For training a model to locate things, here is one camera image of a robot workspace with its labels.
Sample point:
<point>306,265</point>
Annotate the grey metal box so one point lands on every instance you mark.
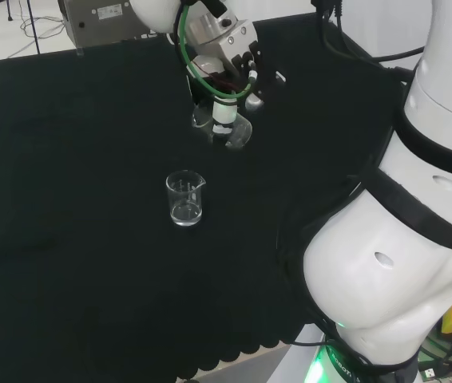
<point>102,24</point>

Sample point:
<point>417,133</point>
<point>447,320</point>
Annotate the small clear glass beaker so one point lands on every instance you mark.
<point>240,133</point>

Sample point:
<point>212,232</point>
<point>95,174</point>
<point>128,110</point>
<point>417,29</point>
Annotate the clear glass beaker with spout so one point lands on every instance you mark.
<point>186,199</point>

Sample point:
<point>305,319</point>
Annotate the black bench cloth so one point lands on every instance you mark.
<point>90,199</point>

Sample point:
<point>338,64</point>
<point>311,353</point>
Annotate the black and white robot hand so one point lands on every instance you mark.
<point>237,44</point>

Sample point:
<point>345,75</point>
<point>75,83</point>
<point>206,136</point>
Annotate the black tripod leg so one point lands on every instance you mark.
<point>33,28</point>

